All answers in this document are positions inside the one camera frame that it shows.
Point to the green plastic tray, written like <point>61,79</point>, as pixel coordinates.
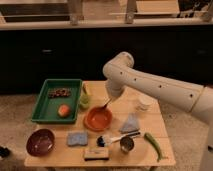
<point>46,109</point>

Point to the wooden table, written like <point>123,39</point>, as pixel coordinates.
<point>143,153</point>

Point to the black object on floor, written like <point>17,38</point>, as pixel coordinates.
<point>4,152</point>

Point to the wooden eraser block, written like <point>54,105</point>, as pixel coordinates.
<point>96,154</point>

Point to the purple bowl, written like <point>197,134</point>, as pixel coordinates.
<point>40,143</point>

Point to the orange fruit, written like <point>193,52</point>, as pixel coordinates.
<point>64,110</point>

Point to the green cup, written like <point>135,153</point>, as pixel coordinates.
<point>84,101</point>

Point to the metal measuring cup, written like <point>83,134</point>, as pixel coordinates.
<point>126,144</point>

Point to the green chili pepper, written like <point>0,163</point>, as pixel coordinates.
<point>155,145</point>

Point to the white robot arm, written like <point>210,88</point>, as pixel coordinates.
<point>190,97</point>

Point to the orange bowl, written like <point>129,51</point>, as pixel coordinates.
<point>98,119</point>

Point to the blue sponge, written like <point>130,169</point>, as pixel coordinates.
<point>77,139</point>

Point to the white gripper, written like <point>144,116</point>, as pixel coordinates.
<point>114,90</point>

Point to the brown granola bar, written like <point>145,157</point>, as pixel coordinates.
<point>61,92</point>

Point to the grey folded cloth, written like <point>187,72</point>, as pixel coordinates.
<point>130,125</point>

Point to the dish brush white handle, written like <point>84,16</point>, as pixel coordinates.
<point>106,140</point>

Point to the white cup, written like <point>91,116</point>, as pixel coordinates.
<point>144,102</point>

